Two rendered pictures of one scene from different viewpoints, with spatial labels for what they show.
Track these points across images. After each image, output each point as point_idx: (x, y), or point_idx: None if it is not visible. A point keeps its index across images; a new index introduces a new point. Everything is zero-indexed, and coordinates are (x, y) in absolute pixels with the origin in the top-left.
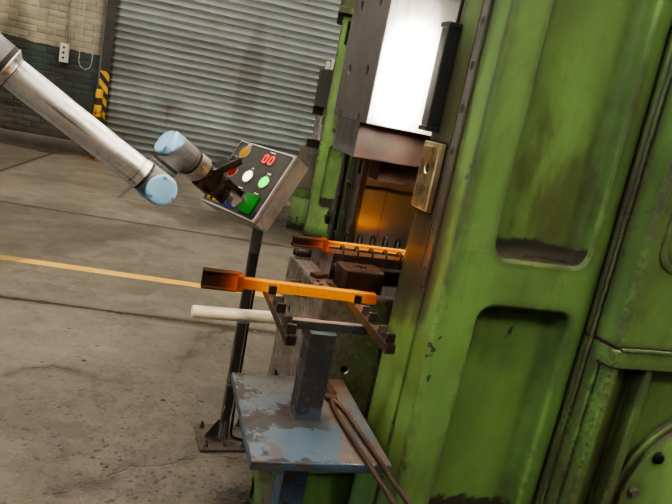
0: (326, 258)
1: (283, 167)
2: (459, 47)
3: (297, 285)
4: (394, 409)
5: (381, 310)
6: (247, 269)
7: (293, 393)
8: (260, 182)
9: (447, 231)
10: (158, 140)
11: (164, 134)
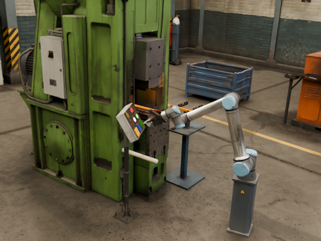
0: None
1: (134, 108)
2: None
3: (185, 108)
4: None
5: None
6: (128, 152)
7: (187, 125)
8: (137, 116)
9: (165, 86)
10: (178, 111)
11: (176, 108)
